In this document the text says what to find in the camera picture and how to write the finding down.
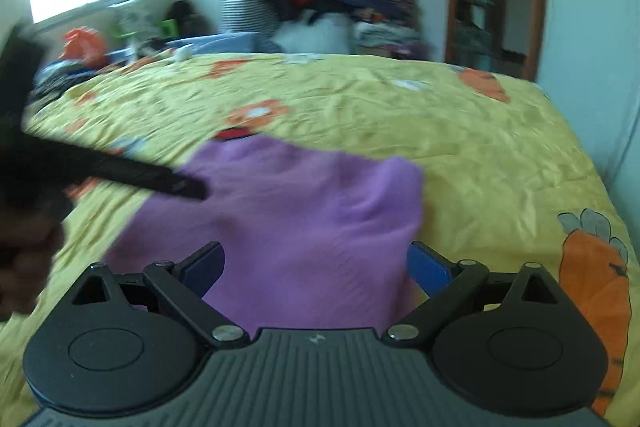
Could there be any purple sweater red collar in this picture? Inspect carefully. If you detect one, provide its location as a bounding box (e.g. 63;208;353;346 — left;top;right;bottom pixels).
104;134;423;332

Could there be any dark patterned clothes heap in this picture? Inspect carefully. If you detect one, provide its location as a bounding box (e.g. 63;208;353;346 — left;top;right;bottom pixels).
28;60;98;103

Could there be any yellow floral bed sheet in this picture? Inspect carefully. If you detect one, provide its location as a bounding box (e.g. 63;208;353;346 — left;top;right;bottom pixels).
28;54;639;426

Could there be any orange plastic bag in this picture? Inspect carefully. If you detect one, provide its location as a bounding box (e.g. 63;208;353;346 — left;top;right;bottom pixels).
58;26;108;68

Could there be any patterned white pillow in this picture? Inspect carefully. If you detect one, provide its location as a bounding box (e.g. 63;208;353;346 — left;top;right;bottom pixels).
108;0;160;41

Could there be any blue quilted blanket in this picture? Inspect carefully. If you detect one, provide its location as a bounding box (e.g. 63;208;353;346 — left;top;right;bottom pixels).
104;31;281;64

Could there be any checkered houndstooth bag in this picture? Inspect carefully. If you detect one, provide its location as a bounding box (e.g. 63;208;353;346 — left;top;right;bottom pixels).
219;0;280;36

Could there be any white plastic bag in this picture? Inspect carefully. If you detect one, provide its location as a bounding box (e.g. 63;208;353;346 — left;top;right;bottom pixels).
272;13;354;54

